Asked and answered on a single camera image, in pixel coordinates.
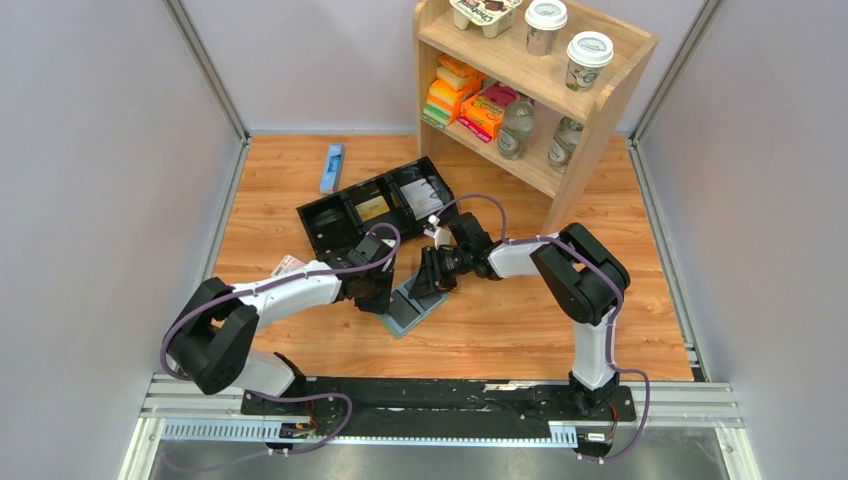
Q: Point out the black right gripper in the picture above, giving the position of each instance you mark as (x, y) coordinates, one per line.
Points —
(431, 277)

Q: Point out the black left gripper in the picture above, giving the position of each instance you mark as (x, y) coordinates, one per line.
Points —
(379, 306)

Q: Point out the teal leather card holder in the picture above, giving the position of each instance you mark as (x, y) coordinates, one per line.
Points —
(405, 313)

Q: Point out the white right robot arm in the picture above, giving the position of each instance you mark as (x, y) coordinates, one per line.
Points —
(583, 276)

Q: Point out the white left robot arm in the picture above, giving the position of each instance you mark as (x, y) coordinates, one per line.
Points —
(211, 342)

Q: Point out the gold card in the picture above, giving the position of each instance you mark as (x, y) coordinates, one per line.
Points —
(372, 208)

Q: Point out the silver VIP card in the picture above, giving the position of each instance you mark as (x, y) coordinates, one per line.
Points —
(422, 198)

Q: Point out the black three-compartment tray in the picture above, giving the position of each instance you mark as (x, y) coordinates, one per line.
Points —
(332, 222)

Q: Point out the blue rectangular box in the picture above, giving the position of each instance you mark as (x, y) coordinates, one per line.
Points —
(332, 167)

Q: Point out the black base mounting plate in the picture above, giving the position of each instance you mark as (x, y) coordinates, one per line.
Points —
(440, 408)

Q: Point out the orange snack box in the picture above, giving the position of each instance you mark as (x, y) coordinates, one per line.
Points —
(483, 113)

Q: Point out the glass bottle right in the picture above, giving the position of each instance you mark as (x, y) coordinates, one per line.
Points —
(564, 144)

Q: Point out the glass bottle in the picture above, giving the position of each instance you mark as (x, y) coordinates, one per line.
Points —
(564, 144)
(516, 127)

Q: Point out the glass bottle left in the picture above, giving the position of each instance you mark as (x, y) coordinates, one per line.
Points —
(516, 127)

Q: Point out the stacked colourful sponges pack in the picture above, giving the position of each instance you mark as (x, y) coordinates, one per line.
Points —
(455, 82)

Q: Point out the chocolate pudding cup pack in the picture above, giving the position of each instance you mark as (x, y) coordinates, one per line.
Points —
(492, 16)

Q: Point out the paper coffee cup right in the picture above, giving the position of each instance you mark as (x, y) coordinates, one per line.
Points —
(589, 52)

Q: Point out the paper coffee cup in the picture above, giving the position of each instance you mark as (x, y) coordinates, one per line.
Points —
(589, 52)
(544, 19)

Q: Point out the paper coffee cup left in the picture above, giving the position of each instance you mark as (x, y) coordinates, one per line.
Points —
(544, 19)

